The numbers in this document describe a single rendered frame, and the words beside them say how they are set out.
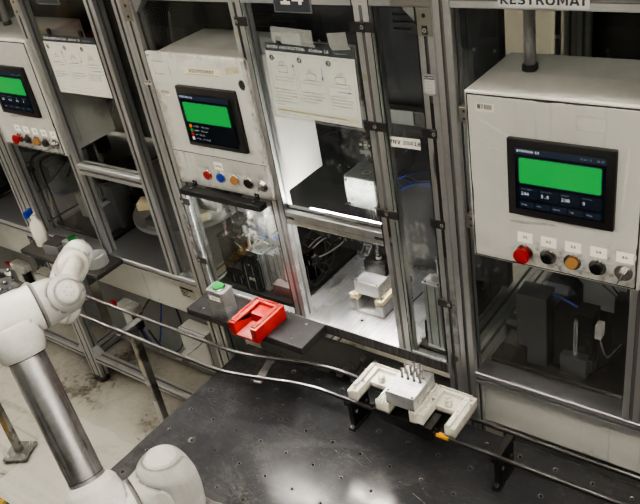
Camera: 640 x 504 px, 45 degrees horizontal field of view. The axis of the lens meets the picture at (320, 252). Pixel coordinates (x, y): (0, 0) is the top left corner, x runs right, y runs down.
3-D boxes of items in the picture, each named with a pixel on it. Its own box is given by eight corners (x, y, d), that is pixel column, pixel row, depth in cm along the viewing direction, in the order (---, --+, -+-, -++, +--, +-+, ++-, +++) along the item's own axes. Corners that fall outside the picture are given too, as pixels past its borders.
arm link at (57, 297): (71, 267, 221) (25, 287, 215) (77, 260, 204) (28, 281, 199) (91, 307, 222) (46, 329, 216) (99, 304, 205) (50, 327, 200)
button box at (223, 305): (212, 315, 273) (204, 288, 267) (226, 303, 278) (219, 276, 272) (228, 321, 268) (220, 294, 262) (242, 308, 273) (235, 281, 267)
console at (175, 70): (176, 184, 262) (137, 53, 238) (231, 149, 280) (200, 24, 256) (269, 205, 238) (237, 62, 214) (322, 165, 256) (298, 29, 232)
